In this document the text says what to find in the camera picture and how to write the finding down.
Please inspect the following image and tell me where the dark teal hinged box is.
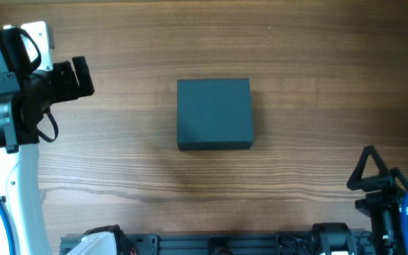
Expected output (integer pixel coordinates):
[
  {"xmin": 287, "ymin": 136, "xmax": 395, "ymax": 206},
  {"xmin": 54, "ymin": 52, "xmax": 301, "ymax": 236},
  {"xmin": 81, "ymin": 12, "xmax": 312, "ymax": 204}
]
[{"xmin": 176, "ymin": 79, "xmax": 254, "ymax": 151}]

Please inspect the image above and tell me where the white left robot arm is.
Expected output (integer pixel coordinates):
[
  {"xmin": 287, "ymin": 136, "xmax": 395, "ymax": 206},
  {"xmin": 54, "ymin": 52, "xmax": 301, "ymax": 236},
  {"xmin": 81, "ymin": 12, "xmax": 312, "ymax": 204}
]
[{"xmin": 0, "ymin": 28, "xmax": 394, "ymax": 254}]

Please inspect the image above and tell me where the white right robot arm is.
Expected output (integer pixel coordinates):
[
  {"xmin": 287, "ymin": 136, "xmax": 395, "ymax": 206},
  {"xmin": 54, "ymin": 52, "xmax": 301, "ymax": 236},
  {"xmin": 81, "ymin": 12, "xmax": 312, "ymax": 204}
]
[{"xmin": 306, "ymin": 166, "xmax": 408, "ymax": 254}]

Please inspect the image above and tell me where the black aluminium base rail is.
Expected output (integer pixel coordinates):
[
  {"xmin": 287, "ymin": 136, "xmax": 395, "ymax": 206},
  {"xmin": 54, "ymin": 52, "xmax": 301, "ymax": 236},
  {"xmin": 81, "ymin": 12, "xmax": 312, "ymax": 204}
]
[{"xmin": 59, "ymin": 229, "xmax": 375, "ymax": 255}]

